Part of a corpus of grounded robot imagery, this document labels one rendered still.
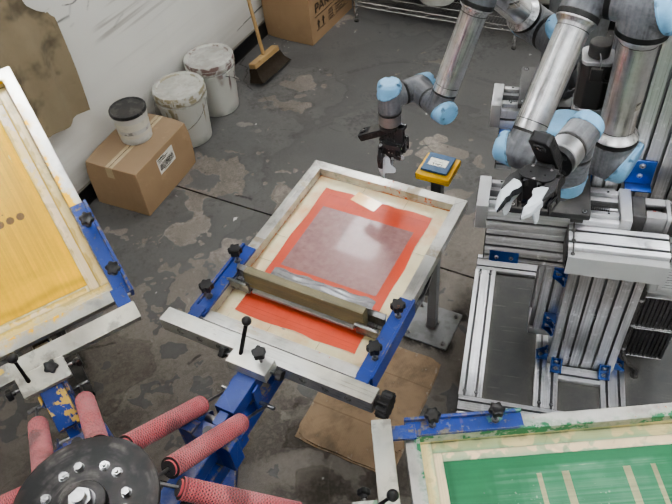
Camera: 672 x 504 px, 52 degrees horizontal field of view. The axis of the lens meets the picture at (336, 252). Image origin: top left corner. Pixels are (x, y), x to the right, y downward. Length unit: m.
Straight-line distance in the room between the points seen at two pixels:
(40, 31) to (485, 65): 2.77
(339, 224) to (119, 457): 1.16
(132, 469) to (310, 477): 1.45
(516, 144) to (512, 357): 1.44
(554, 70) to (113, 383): 2.40
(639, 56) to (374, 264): 1.00
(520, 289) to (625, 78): 1.59
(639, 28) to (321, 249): 1.16
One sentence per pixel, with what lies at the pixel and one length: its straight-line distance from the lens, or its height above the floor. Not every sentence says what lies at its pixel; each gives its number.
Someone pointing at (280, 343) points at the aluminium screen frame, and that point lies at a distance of 2.02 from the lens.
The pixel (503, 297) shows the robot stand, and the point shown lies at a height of 0.21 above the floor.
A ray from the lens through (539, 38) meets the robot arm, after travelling 2.37.
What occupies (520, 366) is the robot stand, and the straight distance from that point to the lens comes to 2.93.
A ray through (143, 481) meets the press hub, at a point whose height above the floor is 1.31.
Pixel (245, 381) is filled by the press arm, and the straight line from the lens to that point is 1.91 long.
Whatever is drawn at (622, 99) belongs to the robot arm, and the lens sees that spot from 1.79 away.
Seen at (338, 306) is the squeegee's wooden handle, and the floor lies 1.06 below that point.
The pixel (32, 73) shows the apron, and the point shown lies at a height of 0.89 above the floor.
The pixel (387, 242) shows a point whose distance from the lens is 2.30.
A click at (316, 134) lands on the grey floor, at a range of 4.36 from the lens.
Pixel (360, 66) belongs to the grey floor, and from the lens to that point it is 4.95.
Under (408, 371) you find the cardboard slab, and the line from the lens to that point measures 3.10.
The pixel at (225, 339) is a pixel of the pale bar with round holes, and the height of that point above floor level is 1.04.
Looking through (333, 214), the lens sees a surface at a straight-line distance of 2.41.
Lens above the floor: 2.61
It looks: 46 degrees down
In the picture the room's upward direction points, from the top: 6 degrees counter-clockwise
